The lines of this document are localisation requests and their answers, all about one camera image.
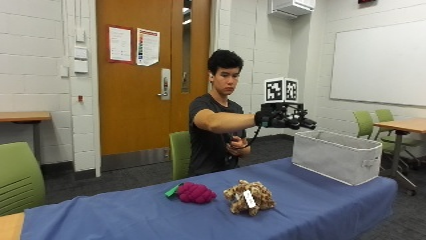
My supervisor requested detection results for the spotted brown soft toy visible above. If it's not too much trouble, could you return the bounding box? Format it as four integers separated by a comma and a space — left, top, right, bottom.
223, 179, 278, 217

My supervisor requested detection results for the the person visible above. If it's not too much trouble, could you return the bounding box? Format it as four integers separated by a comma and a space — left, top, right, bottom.
187, 49, 259, 177

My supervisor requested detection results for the purple grape soft toy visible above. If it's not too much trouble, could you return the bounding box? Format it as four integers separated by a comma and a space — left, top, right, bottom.
164, 181, 219, 205

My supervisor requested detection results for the silver door handle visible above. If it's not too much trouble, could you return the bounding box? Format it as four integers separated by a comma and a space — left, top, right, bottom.
158, 68, 172, 101

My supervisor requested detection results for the blue tablecloth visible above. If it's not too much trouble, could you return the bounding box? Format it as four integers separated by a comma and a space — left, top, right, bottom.
21, 157, 400, 240

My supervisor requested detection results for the white wall conduit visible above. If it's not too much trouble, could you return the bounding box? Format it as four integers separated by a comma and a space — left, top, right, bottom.
88, 0, 103, 178

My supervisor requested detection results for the white whiteboard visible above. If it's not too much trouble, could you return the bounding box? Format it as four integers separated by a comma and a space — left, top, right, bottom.
329, 20, 426, 108

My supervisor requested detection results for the white wall switch box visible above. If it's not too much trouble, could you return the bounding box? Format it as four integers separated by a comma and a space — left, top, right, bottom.
74, 59, 90, 74
74, 46, 90, 61

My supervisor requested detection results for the wooden side table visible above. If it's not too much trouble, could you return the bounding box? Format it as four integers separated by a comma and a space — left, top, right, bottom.
373, 117, 426, 196
0, 111, 54, 164

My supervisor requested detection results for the wooden door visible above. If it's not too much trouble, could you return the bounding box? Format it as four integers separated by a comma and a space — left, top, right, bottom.
95, 0, 214, 157

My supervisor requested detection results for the white wall unit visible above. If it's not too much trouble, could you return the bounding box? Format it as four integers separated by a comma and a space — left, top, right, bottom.
268, 0, 317, 20

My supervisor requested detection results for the white marker cube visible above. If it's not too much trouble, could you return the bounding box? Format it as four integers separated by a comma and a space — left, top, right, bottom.
264, 77, 300, 104

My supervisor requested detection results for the black cable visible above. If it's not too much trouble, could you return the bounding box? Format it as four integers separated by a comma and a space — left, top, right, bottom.
227, 125, 264, 150

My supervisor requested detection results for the grey fabric storage bin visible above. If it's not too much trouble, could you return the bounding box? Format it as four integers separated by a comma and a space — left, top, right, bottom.
291, 129, 384, 187

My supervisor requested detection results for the white paper notice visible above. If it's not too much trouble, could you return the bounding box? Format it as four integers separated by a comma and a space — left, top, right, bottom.
108, 25, 134, 64

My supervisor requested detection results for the colourful paper poster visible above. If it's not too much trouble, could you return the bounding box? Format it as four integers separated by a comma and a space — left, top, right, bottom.
136, 27, 162, 67

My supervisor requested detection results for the green chair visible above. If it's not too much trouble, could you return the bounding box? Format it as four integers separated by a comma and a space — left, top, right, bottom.
353, 110, 426, 174
375, 108, 426, 148
0, 141, 49, 217
168, 130, 194, 181

